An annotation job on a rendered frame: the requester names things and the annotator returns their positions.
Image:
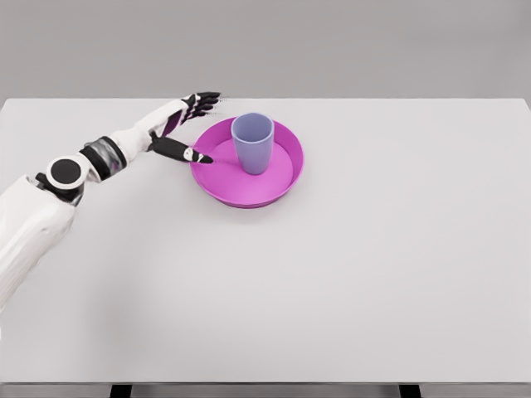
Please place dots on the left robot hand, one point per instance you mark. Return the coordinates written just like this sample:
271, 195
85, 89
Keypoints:
162, 117

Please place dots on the lavender plastic cup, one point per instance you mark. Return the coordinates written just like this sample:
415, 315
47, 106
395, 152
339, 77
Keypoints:
253, 145

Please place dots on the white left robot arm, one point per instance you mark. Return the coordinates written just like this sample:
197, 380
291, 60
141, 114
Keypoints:
37, 219

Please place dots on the magenta round plate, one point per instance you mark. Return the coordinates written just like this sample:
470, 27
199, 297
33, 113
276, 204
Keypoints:
265, 186

